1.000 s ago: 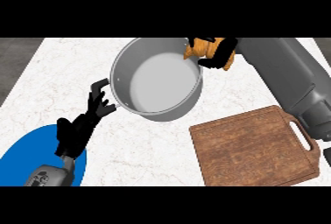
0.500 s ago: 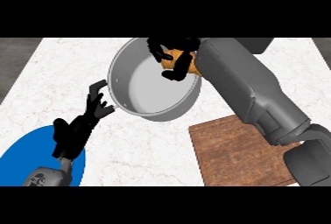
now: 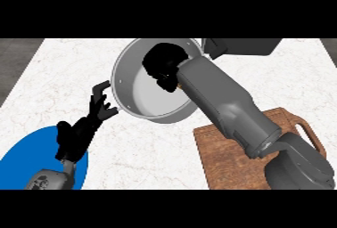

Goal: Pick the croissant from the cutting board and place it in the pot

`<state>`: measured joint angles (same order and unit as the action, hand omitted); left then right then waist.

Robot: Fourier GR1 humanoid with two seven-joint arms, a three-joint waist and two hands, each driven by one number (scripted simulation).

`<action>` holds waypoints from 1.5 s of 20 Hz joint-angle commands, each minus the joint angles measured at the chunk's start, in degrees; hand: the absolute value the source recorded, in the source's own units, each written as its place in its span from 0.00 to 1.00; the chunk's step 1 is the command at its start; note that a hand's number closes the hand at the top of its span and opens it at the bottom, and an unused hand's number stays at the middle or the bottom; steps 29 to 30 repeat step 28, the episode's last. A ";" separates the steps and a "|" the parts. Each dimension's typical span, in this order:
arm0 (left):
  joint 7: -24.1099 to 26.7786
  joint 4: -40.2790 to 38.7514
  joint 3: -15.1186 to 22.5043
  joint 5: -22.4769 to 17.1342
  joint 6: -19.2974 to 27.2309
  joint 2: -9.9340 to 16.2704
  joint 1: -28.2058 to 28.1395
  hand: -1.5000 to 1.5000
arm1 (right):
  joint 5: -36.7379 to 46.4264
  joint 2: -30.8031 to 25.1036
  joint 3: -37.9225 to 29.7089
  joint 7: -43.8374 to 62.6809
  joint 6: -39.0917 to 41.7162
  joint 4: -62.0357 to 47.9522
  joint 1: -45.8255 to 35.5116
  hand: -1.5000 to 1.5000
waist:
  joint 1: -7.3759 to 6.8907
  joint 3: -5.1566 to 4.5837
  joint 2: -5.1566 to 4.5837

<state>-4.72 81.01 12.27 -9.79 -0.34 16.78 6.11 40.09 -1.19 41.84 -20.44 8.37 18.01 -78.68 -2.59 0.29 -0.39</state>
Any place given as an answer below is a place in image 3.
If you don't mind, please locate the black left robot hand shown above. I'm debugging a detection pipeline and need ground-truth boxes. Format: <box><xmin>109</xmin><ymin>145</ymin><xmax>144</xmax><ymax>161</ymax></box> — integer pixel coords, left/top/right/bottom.
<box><xmin>55</xmin><ymin>79</ymin><xmax>120</xmax><ymax>164</ymax></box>

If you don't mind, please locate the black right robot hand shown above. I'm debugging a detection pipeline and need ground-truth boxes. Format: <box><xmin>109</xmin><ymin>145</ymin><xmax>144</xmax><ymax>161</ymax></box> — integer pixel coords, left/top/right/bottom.
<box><xmin>141</xmin><ymin>42</ymin><xmax>191</xmax><ymax>94</ymax></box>

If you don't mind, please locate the grey metal pot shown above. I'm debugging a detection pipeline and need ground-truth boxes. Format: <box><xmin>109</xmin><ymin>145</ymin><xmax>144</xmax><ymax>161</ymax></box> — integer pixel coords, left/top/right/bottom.
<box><xmin>110</xmin><ymin>38</ymin><xmax>209</xmax><ymax>125</ymax></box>

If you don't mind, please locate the brown wooden cutting board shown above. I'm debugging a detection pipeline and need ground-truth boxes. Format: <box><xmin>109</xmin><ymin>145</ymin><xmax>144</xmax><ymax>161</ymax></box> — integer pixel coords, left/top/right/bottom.
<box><xmin>193</xmin><ymin>107</ymin><xmax>330</xmax><ymax>191</ymax></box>

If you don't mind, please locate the blue round plate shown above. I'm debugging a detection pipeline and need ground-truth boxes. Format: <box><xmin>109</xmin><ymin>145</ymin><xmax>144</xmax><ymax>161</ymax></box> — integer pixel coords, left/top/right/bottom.
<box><xmin>0</xmin><ymin>125</ymin><xmax>91</xmax><ymax>191</ymax></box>

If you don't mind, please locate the dark grey appliance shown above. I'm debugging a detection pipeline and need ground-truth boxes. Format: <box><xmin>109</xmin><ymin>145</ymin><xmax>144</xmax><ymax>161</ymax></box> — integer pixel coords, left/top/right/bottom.
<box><xmin>200</xmin><ymin>37</ymin><xmax>283</xmax><ymax>61</ymax></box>

